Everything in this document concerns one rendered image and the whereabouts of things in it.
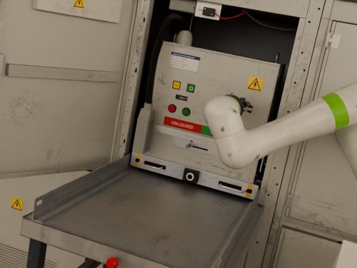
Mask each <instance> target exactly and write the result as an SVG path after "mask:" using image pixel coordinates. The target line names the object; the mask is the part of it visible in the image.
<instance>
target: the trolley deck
mask: <svg viewBox="0 0 357 268"><path fill-rule="evenodd" d="M246 205H247V203H245V202H241V201H238V200H234V199H231V198H227V197H224V196H220V195H216V194H212V193H210V192H206V191H203V190H199V189H195V188H191V187H188V186H184V185H181V184H178V183H174V182H170V181H167V180H163V179H160V178H156V177H152V176H149V175H146V174H142V173H139V172H132V173H131V174H129V175H127V176H125V177H124V178H122V179H120V180H119V181H117V182H115V183H113V184H112V185H110V186H108V187H106V188H105V189H103V190H101V191H99V192H97V193H96V194H94V195H92V196H90V197H89V198H87V199H85V200H83V201H82V202H80V203H78V204H76V205H74V206H73V207H71V208H69V209H68V210H66V211H64V212H63V213H61V214H59V215H57V216H55V217H54V218H52V219H50V220H48V221H47V222H45V223H43V224H41V223H38V222H35V221H32V220H30V219H31V218H32V214H33V211H32V212H30V213H28V214H26V215H24V216H23V217H22V225H21V234H20V235H21V236H24V237H27V238H30V239H33V240H36V241H39V242H42V243H45V244H48V245H51V246H54V247H57V248H59V249H62V250H65V251H68V252H71V253H74V254H77V255H80V256H83V257H86V258H89V259H92V260H94V261H97V262H100V263H103V264H106V261H107V260H108V259H109V258H110V257H115V258H116V257H118V266H117V268H208V267H209V266H210V264H211V263H212V261H213V259H214V258H215V256H216V254H217V253H218V251H219V249H220V248H221V246H222V244H223V243H224V241H225V239H226V238H227V236H228V234H229V233H230V231H231V229H232V228H233V226H234V224H235V223H236V221H237V220H238V218H239V216H240V215H241V213H242V212H243V210H244V208H245V207H246ZM264 209H265V207H259V206H258V207H257V209H256V210H255V212H254V214H253V216H252V218H251V220H250V222H249V224H248V226H247V228H246V229H245V231H244V233H243V235H242V237H241V239H240V241H239V243H238V245H237V247H236V248H235V250H234V252H233V254H232V256H231V258H230V259H229V261H228V263H227V265H226V267H225V268H240V267H241V265H242V263H243V261H244V258H245V256H246V254H247V252H248V250H249V248H250V245H251V243H252V241H253V239H254V237H255V235H256V232H257V230H258V227H259V225H260V223H261V221H262V216H263V213H264Z"/></svg>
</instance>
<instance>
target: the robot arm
mask: <svg viewBox="0 0 357 268"><path fill-rule="evenodd" d="M252 108H253V106H252V105H250V103H249V102H246V101H245V98H243V97H241V98H238V97H237V96H235V95H233V93H231V94H230V95H217V96H214V97H212V98H211V99H209V100H208V101H207V102H206V104H205V106H204V109H203V117H204V119H205V122H206V124H207V125H208V127H209V129H210V131H211V133H212V136H213V138H214V140H215V143H216V146H217V149H218V152H219V156H220V159H221V160H222V162H223V163H224V164H225V165H226V166H227V167H229V168H231V169H242V168H244V167H246V166H248V165H250V164H251V163H253V162H255V161H257V160H259V159H261V158H263V157H265V156H267V155H269V154H271V153H274V152H276V151H278V150H280V149H283V148H285V147H287V146H290V145H293V144H296V143H299V142H301V141H304V140H307V139H310V138H314V137H317V136H321V135H325V134H328V133H333V132H335V136H336V139H337V141H338V143H339V145H340V146H341V148H342V150H343V152H344V154H345V156H346V158H347V160H348V162H349V164H350V166H351V169H352V171H353V173H354V176H355V178H356V181H357V82H355V83H352V84H350V85H347V86H345V87H343V88H341V89H338V90H336V91H334V92H332V93H330V94H328V95H326V96H324V97H319V98H317V99H315V100H314V101H312V102H310V103H309V104H307V105H305V106H303V107H301V108H299V109H298V110H296V111H294V112H292V113H289V114H287V115H285V116H283V117H281V118H279V119H276V120H273V121H271V122H268V123H266V124H263V125H260V126H258V127H255V128H254V129H251V130H245V128H244V125H243V122H242V119H241V115H242V113H243V112H244V111H245V110H246V112H249V113H251V112H252Z"/></svg>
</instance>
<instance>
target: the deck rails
mask: <svg viewBox="0 0 357 268"><path fill-rule="evenodd" d="M129 159H130V154H127V155H125V156H123V157H121V158H119V159H117V160H115V161H113V162H110V163H108V164H106V165H104V166H102V167H100V168H98V169H96V170H94V171H91V172H89V173H87V174H85V175H83V176H81V177H79V178H77V179H74V180H72V181H70V182H68V183H66V184H64V185H62V186H60V187H58V188H55V189H53V190H51V191H49V192H47V193H45V194H43V195H41V196H38V197H36V198H35V201H34V206H33V214H32V218H31V219H30V220H32V221H35V222H38V223H41V224H43V223H45V222H47V221H48V220H50V219H52V218H54V217H55V216H57V215H59V214H61V213H63V212H64V211H66V210H68V209H69V208H71V207H73V206H74V205H76V204H78V203H80V202H82V201H83V200H85V199H87V198H89V197H90V196H92V195H94V194H96V193H97V192H99V191H101V190H103V189H105V188H106V187H108V186H110V185H112V184H113V183H115V182H117V181H119V180H120V179H122V178H124V177H125V176H127V175H129V174H131V173H132V172H134V170H131V169H128V165H129ZM259 193H260V189H259V191H258V192H257V194H256V196H255V198H254V199H253V201H252V203H247V205H246V207H245V208H244V210H243V212H242V213H241V215H240V216H239V218H238V220H237V221H236V223H235V224H234V226H233V228H232V229H231V231H230V233H229V234H228V236H227V238H226V239H225V241H224V243H223V244H222V246H221V248H220V249H219V251H218V253H217V254H216V256H215V258H214V259H213V261H212V263H211V264H210V266H209V267H208V268H225V267H226V265H227V263H228V261H229V260H230V258H231V256H232V254H233V252H234V250H235V248H236V247H237V245H238V243H239V241H240V239H241V237H242V235H243V233H244V231H245V229H246V228H247V226H248V224H249V222H250V220H251V218H252V216H253V214H254V212H255V210H256V209H257V207H258V205H257V202H258V197H259ZM40 200H42V201H41V204H39V205H37V202H38V201H40Z"/></svg>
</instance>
